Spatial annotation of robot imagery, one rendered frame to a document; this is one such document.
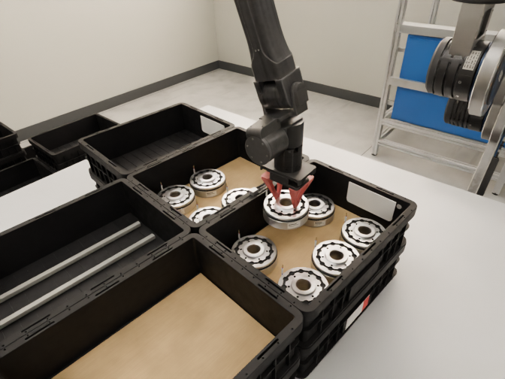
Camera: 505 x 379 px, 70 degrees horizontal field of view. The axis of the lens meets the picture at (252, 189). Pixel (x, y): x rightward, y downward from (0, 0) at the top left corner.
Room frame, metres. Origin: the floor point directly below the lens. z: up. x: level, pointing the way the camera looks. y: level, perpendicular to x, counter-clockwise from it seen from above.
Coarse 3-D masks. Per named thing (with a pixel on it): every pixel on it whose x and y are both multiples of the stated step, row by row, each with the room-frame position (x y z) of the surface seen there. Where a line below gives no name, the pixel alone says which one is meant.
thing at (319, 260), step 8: (320, 248) 0.57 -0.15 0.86; (344, 248) 0.56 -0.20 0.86; (352, 248) 0.56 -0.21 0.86; (320, 256) 0.54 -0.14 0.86; (352, 256) 0.54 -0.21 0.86; (320, 264) 0.52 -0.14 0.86; (328, 264) 0.52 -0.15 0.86; (344, 264) 0.52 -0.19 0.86; (328, 272) 0.50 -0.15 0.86; (336, 272) 0.50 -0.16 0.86
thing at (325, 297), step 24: (336, 168) 0.78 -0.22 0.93; (264, 192) 0.69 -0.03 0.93; (384, 192) 0.67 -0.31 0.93; (408, 216) 0.59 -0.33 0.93; (216, 240) 0.53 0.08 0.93; (384, 240) 0.52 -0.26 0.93; (240, 264) 0.47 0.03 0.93; (360, 264) 0.46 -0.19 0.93; (336, 288) 0.40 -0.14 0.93; (312, 312) 0.36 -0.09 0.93
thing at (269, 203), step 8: (288, 192) 0.68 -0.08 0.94; (272, 200) 0.65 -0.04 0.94; (304, 200) 0.65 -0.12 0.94; (272, 208) 0.62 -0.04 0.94; (296, 208) 0.62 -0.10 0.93; (304, 208) 0.62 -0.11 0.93; (272, 216) 0.60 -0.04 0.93; (280, 216) 0.60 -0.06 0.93; (288, 216) 0.60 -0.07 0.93; (296, 216) 0.59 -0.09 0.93
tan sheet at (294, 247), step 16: (336, 208) 0.74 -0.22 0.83; (336, 224) 0.68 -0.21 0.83; (272, 240) 0.63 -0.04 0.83; (288, 240) 0.63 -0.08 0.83; (304, 240) 0.63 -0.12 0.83; (320, 240) 0.63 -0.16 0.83; (336, 240) 0.62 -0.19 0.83; (288, 256) 0.58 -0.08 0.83; (304, 256) 0.57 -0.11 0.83; (272, 272) 0.53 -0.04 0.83
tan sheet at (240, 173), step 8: (240, 160) 1.01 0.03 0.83; (224, 168) 0.96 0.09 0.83; (232, 168) 0.96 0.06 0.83; (240, 168) 0.96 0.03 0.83; (248, 168) 0.96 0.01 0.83; (256, 168) 0.95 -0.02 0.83; (232, 176) 0.92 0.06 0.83; (240, 176) 0.91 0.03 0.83; (248, 176) 0.91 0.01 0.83; (256, 176) 0.91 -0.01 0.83; (232, 184) 0.87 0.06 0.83; (240, 184) 0.87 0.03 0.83; (248, 184) 0.87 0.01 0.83; (256, 184) 0.87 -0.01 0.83; (224, 192) 0.84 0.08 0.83; (200, 200) 0.80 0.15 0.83; (208, 200) 0.80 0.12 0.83; (216, 200) 0.80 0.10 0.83
